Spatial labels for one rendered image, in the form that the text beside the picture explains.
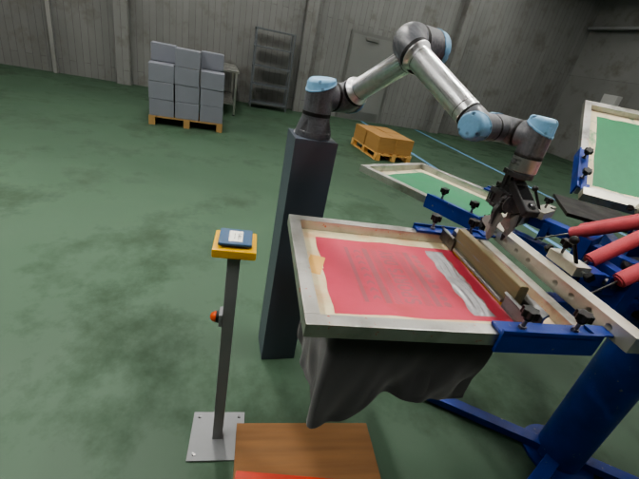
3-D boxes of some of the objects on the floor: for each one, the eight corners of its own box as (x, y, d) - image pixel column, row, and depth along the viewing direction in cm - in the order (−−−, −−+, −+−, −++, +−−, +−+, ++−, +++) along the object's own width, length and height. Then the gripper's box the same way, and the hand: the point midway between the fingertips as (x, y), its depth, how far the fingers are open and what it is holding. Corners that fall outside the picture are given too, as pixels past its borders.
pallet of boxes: (220, 123, 688) (223, 54, 635) (222, 132, 624) (226, 57, 572) (153, 114, 651) (152, 40, 599) (148, 124, 588) (146, 42, 535)
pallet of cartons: (411, 164, 676) (417, 143, 657) (369, 160, 652) (375, 136, 633) (387, 147, 776) (392, 127, 757) (349, 143, 751) (354, 122, 733)
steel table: (232, 102, 931) (236, 60, 887) (236, 116, 773) (240, 67, 730) (203, 97, 910) (204, 54, 867) (200, 111, 752) (202, 59, 709)
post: (185, 462, 145) (192, 254, 102) (194, 412, 164) (203, 220, 121) (242, 460, 150) (272, 260, 107) (244, 412, 169) (270, 227, 126)
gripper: (526, 169, 111) (498, 231, 120) (493, 163, 108) (467, 228, 118) (546, 179, 103) (514, 244, 113) (511, 174, 101) (481, 241, 110)
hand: (496, 237), depth 112 cm, fingers open, 4 cm apart
